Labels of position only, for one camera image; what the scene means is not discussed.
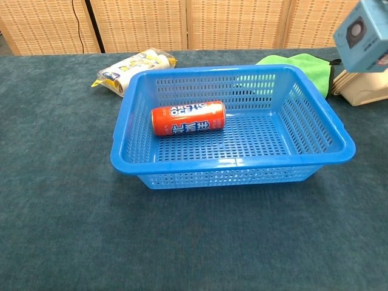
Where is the orange soda can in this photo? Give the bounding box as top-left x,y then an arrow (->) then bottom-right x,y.
151,100 -> 227,136

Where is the white snack bag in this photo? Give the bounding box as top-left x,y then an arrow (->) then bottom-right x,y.
90,48 -> 178,98

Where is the green towel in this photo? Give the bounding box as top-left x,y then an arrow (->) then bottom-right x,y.
255,53 -> 343,99

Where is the light blue cube box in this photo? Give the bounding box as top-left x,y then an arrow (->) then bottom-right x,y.
332,0 -> 388,73

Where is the blue plastic basket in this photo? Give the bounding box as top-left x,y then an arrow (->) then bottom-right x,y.
110,64 -> 356,190

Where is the teal table mat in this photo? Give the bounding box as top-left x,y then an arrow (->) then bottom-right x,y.
0,47 -> 388,291

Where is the bamboo folding screen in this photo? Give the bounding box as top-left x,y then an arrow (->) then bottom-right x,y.
0,0 -> 388,56

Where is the black tripod stand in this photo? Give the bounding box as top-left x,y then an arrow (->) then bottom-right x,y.
84,0 -> 106,54

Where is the thin black hanging cable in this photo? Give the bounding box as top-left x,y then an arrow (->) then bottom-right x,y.
71,0 -> 85,55

